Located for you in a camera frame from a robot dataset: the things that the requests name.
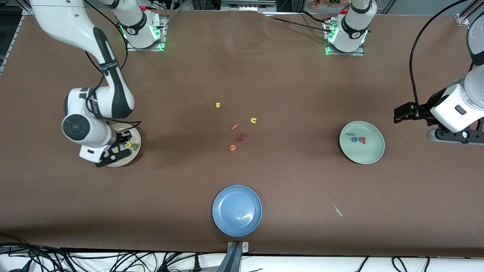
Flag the beige brown plate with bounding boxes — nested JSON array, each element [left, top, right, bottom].
[[107, 123, 141, 167]]

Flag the pale green plate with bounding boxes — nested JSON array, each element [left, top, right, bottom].
[[339, 121, 385, 164]]

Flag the brown paper table cover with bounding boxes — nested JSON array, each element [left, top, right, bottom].
[[0, 7, 484, 258]]

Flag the blue plate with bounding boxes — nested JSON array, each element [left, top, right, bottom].
[[212, 185, 262, 237]]

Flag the grey power strip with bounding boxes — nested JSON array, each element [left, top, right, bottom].
[[220, 0, 277, 12]]

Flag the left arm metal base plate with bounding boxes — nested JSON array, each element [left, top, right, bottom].
[[325, 21, 365, 56]]

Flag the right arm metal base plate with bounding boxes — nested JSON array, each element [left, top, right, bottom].
[[126, 15, 167, 52]]

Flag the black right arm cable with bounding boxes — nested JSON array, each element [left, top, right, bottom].
[[82, 0, 143, 133]]

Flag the aluminium frame post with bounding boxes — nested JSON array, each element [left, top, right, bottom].
[[456, 0, 484, 26], [15, 0, 38, 15]]

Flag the black base power cable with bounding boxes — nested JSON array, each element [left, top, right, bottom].
[[261, 11, 335, 34]]

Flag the tangled black floor cables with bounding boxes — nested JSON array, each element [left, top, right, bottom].
[[0, 234, 80, 272]]

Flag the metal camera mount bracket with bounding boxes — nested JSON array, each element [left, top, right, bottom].
[[217, 241, 250, 272]]

